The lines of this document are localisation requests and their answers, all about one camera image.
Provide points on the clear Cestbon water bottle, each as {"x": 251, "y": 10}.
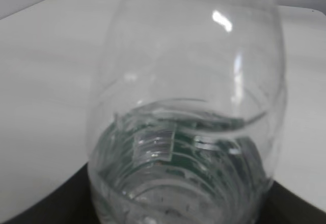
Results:
{"x": 186, "y": 112}

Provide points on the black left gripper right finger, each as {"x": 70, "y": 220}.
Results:
{"x": 284, "y": 207}

